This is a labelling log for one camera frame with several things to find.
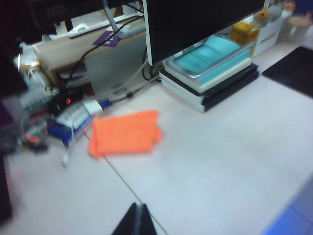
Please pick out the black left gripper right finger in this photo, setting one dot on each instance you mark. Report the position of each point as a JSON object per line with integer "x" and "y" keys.
{"x": 146, "y": 224}

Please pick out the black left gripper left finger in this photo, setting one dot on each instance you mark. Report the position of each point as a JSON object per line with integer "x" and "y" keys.
{"x": 128, "y": 224}

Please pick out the orange microfibre rag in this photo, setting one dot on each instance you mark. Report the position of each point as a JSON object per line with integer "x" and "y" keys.
{"x": 122, "y": 132}

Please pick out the blue and white box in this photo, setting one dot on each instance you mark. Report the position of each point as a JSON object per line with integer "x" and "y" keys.
{"x": 71, "y": 117}

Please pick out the white rectangular adapter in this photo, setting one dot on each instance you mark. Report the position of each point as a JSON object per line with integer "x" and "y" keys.
{"x": 92, "y": 106}

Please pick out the black device with red light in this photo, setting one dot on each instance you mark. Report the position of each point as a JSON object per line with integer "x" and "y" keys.
{"x": 63, "y": 100}

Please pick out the black and white book stack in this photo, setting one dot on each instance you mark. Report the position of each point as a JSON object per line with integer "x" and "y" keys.
{"x": 215, "y": 98}

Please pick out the grey metal panel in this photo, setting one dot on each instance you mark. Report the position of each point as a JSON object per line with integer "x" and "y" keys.
{"x": 115, "y": 68}

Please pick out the teal book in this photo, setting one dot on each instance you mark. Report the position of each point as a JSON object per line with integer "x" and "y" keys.
{"x": 207, "y": 58}

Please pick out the brown cardboard box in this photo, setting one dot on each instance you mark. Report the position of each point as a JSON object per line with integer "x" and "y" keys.
{"x": 63, "y": 54}

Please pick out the purple printed card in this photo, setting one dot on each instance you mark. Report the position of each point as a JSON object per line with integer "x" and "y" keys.
{"x": 107, "y": 39}

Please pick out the black flat screen monitor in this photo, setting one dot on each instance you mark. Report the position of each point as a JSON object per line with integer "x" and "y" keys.
{"x": 195, "y": 27}

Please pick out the black mouse pad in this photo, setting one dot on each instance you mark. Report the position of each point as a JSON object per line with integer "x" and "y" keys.
{"x": 291, "y": 71}

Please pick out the yellow box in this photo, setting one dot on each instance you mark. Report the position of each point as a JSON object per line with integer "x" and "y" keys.
{"x": 244, "y": 34}

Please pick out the white cardboard box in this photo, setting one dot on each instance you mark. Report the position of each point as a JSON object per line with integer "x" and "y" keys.
{"x": 269, "y": 34}

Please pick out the white jar with lid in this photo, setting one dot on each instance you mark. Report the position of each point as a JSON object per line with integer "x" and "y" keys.
{"x": 297, "y": 29}

